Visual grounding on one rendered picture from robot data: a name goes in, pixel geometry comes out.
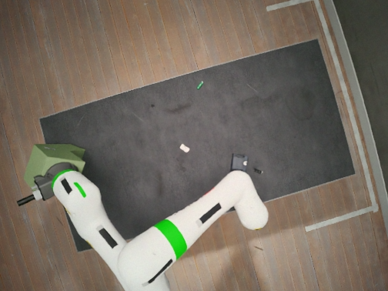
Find grey three-compartment bin rack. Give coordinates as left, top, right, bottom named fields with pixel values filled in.
left=230, top=154, right=248, bottom=173

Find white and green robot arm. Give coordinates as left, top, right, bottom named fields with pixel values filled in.
left=17, top=162, right=268, bottom=291

